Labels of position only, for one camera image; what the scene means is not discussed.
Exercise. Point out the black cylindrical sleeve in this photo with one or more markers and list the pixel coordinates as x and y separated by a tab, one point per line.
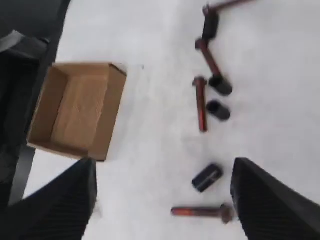
218	110
207	178
220	85
210	25

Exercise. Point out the open cardboard box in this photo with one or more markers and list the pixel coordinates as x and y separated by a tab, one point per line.
77	110

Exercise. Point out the reddish-brown metal bolt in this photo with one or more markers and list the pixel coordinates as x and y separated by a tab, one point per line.
209	58
226	4
200	212
201	105

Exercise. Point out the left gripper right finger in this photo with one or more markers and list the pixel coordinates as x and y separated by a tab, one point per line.
270	205

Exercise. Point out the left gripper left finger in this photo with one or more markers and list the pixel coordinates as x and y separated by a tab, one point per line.
57	207

